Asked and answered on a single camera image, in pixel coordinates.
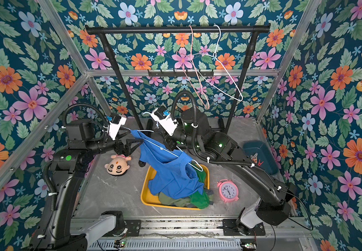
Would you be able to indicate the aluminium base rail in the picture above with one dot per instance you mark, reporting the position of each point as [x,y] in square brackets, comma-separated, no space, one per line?
[207,226]

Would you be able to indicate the yellow plastic tray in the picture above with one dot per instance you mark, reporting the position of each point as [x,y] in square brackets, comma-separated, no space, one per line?
[149,199]

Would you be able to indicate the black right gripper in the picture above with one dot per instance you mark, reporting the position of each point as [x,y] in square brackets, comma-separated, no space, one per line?
[161,135]

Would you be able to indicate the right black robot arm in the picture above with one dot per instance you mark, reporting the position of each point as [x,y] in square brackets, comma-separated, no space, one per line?
[214,147]

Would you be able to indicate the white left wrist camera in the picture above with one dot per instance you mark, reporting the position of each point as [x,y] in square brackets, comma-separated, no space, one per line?
[115,122]

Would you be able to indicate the dark teal plastic bin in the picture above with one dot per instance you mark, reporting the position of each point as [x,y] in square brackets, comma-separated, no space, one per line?
[264,155]

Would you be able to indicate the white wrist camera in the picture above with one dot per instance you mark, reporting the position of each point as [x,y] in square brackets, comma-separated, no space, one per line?
[115,122]
[163,117]

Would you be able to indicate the olive green tank top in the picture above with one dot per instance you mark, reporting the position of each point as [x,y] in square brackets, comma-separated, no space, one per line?
[182,202]

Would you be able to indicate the pink alarm clock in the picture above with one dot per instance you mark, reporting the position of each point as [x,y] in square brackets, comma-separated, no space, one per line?
[228,191]

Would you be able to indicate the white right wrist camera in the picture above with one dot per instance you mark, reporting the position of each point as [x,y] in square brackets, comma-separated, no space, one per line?
[163,117]

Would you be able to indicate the white wire hanger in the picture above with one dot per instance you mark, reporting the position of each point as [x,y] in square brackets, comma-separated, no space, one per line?
[215,57]

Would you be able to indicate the pink wire hanger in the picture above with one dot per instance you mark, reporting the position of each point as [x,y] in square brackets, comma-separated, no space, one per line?
[201,95]

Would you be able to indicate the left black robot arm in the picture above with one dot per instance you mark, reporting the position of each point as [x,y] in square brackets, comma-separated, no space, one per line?
[64,175]

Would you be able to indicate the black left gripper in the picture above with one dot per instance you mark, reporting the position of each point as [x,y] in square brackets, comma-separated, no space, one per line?
[118,149]

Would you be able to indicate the light blue wire hanger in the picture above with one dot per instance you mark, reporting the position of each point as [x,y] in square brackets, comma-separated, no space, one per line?
[163,148]

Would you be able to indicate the blue tank top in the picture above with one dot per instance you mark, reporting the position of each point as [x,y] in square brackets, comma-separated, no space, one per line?
[174,176]

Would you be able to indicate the plush doll toy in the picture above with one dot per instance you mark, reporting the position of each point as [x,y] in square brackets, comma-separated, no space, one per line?
[118,165]

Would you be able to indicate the black clothes rack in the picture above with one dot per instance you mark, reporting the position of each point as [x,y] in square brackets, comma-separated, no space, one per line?
[255,30]

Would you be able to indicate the beige clothespin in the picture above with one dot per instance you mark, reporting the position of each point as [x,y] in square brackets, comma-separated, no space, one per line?
[254,158]

